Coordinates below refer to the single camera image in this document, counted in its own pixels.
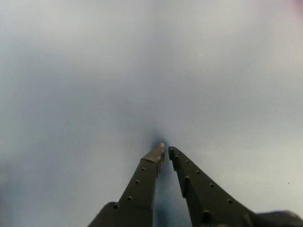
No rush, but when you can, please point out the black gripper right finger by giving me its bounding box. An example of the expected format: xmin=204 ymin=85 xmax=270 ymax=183
xmin=168 ymin=146 xmax=258 ymax=227

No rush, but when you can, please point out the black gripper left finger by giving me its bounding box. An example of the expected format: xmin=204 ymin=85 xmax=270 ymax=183
xmin=88 ymin=142 xmax=166 ymax=227

